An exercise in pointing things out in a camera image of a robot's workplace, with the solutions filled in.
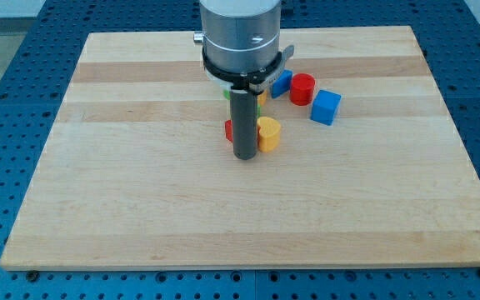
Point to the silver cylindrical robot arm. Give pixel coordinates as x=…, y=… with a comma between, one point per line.
x=240, y=36

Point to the blue cube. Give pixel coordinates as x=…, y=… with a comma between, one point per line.
x=325, y=107

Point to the red block behind rod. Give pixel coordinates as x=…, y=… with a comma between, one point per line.
x=228, y=129

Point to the yellow heart block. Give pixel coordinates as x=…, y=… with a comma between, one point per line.
x=269, y=133

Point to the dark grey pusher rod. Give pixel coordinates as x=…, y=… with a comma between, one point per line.
x=244, y=108

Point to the yellow block behind rod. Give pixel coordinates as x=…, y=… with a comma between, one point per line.
x=262, y=98

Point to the green block behind rod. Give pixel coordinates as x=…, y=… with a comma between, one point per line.
x=226, y=94

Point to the blue block behind cylinder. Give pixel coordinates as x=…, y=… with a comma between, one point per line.
x=282, y=84

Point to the red cylinder block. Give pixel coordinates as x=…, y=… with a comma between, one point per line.
x=302, y=88

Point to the wooden board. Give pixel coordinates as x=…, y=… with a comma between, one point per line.
x=136, y=173

